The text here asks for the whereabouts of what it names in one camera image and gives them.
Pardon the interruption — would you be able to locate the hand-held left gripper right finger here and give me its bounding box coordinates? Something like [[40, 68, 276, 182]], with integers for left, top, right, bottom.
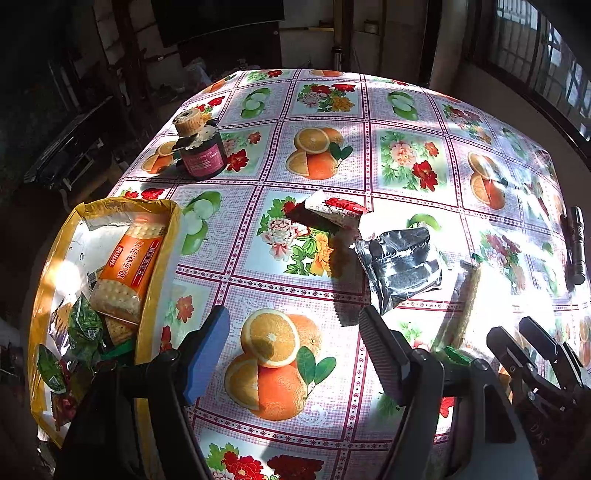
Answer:
[[359, 306, 539, 480]]

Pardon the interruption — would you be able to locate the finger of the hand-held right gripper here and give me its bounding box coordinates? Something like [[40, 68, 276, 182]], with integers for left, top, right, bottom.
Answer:
[[488, 326, 539, 403], [518, 316, 583, 389]]

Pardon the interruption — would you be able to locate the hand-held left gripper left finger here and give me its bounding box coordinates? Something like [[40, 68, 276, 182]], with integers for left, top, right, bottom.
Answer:
[[55, 305, 232, 480]]

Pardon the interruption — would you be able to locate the clear foil dark cookie packet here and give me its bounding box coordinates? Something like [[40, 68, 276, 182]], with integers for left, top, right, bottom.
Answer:
[[355, 225, 447, 315]]

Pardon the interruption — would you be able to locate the white tray yellow taped rim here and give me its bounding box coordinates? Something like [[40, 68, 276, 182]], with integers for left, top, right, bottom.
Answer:
[[27, 196, 184, 449]]

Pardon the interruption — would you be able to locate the orange cracker pack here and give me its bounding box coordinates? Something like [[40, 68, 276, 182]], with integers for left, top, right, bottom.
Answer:
[[89, 220, 168, 325]]

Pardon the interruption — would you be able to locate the small green candy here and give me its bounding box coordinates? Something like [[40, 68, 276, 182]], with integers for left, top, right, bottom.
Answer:
[[67, 294, 104, 366], [36, 345, 68, 394]]

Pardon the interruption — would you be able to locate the red white snack packet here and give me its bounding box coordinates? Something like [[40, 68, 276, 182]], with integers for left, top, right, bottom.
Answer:
[[283, 193, 371, 232]]

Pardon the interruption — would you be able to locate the black flashlight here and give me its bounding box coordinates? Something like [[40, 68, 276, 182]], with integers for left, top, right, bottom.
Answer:
[[560, 206, 588, 287]]

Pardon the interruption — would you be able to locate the dark jar red label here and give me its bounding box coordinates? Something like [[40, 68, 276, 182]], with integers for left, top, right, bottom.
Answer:
[[177, 124, 227, 182]]

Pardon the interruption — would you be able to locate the cork stopper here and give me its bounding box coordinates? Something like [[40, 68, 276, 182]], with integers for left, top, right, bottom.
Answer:
[[173, 107, 207, 138]]

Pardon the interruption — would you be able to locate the barred window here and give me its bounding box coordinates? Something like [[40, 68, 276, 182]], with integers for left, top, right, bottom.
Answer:
[[488, 0, 591, 141]]

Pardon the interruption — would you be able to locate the black flat screen television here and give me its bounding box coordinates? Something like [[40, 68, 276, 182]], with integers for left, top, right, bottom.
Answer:
[[151, 0, 286, 48]]

